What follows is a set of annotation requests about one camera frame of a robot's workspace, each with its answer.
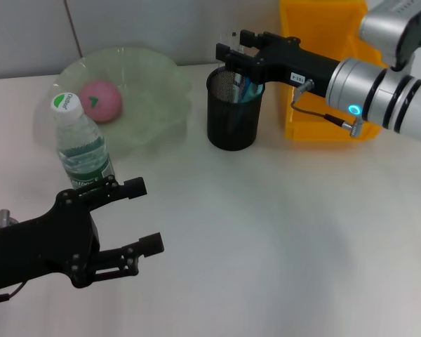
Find pink toy peach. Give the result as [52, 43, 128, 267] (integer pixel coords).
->
[79, 79, 123, 124]

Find grey white pen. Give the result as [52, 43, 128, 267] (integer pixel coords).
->
[231, 72, 245, 103]

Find black mesh pen holder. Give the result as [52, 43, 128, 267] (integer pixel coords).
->
[206, 64, 267, 152]

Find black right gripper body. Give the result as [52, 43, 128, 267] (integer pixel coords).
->
[255, 37, 341, 99]

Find yellow plastic bin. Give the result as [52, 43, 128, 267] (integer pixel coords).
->
[279, 0, 389, 141]

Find blue scissors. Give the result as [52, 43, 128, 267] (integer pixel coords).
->
[236, 79, 264, 103]

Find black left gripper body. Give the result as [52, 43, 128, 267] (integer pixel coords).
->
[0, 188, 102, 294]

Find green glass fruit plate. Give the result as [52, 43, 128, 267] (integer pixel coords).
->
[52, 46, 194, 157]

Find clear green-label water bottle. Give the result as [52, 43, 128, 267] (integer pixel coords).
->
[50, 91, 116, 190]

